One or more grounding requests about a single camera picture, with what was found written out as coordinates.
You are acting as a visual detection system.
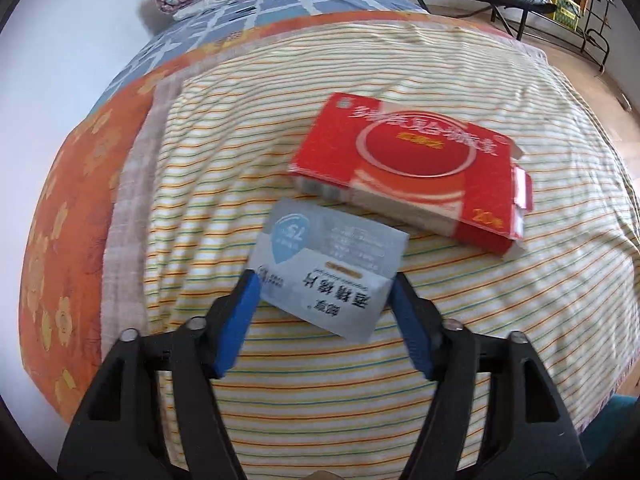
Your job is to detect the yellow crate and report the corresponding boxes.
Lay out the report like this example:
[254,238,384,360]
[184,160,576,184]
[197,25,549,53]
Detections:
[544,0,584,31]

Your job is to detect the black metal rack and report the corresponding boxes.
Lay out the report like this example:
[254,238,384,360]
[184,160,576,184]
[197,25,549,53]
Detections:
[565,0,632,72]

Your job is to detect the blue checked bedsheet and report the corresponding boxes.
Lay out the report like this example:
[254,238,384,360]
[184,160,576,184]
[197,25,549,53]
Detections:
[92,0,426,107]

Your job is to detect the red cardboard box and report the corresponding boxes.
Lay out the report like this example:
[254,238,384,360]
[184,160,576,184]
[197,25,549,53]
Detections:
[288,91,536,261]

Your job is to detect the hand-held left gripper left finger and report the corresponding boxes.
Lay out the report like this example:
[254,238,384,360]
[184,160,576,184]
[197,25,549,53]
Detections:
[57,269,262,480]

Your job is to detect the grey wipe sachet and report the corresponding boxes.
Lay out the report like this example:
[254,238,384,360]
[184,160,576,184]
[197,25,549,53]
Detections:
[250,197,411,345]

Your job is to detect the orange floral blanket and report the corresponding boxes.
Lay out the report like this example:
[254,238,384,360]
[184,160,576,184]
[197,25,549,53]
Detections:
[20,10,548,425]

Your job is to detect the striped yellow blanket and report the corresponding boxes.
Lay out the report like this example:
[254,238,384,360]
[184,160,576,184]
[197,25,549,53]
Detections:
[102,22,640,480]

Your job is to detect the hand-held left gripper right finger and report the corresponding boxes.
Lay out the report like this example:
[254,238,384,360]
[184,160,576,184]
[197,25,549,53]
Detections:
[387,272,588,480]

